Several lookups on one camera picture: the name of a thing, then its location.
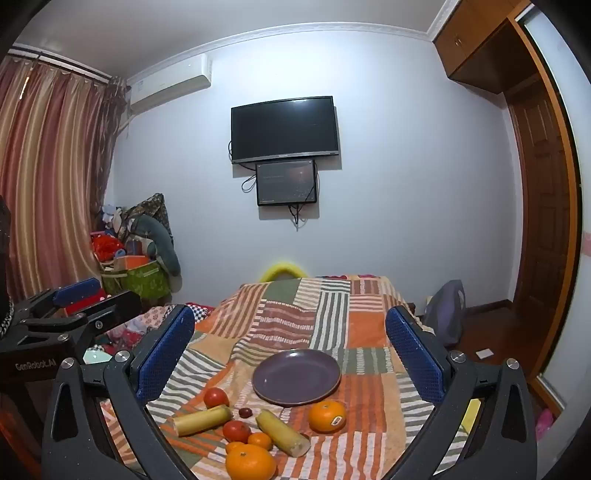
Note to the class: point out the striped pink curtain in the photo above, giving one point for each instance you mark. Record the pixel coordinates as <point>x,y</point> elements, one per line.
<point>46,184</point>

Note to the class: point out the large black wall television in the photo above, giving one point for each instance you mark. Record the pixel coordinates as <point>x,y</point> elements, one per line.
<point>284,129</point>

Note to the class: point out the large orange with sticker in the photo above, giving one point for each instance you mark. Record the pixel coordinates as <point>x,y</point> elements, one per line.
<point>325,415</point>

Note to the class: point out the brown wooden door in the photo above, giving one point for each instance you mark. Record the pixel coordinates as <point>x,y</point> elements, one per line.
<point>538,184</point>

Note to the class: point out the checkered patchwork quilt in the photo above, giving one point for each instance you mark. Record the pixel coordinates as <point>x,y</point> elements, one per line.
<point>199,314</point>

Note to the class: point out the green storage box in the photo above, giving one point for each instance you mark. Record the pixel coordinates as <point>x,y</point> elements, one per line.
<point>138,279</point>

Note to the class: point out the yellow curved tube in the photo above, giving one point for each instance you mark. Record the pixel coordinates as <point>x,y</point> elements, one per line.
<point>281,268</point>

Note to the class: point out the small corn cob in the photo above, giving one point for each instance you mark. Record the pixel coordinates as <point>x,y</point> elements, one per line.
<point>203,420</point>

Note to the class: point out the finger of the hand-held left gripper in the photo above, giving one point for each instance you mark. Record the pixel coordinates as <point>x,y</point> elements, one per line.
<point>76,291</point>
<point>115,308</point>

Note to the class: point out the large corn cob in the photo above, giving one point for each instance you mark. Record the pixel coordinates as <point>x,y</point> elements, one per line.
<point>281,433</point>

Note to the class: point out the small black wall monitor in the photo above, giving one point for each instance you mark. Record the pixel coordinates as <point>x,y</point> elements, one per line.
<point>286,182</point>

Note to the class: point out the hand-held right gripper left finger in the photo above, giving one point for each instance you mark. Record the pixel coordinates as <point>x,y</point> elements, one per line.
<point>166,351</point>

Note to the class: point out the large plain orange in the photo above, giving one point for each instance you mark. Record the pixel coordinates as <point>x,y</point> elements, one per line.
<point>250,461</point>

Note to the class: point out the white card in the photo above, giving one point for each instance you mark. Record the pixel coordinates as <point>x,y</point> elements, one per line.
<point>485,353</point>

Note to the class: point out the red tomato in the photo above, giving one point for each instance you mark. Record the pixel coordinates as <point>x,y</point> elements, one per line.
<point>237,430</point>
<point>216,397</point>

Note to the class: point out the purple round plate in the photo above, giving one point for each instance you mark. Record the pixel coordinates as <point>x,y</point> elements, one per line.
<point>296,377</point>

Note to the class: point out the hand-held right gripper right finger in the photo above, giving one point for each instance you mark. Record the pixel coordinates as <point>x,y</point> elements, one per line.
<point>411,351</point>

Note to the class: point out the curtain rail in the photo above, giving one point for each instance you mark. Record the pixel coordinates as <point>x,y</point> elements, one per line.
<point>60,60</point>

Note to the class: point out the orange cardboard box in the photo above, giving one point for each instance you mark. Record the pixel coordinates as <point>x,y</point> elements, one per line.
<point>134,262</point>

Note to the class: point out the wooden overhead cabinet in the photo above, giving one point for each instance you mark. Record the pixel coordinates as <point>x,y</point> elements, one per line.
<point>475,41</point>

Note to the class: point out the red bag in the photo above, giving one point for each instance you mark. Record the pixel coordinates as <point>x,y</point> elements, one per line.
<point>106,247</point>

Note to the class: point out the white air conditioner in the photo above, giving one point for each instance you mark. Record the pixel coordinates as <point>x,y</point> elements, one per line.
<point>168,83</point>

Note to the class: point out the grey plush pillow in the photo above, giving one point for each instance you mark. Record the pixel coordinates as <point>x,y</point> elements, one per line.
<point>159,244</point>

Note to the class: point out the small tangerine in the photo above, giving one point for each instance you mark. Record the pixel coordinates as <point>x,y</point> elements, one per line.
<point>260,441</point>
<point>234,446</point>

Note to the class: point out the dark floral cloth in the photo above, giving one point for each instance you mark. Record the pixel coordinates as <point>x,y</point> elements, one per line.
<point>150,205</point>

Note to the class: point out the striped patchwork blanket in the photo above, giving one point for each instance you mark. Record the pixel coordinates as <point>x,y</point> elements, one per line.
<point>323,323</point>

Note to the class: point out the grey cloth bag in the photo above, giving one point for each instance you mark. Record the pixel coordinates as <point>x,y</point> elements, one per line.
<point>445,314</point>

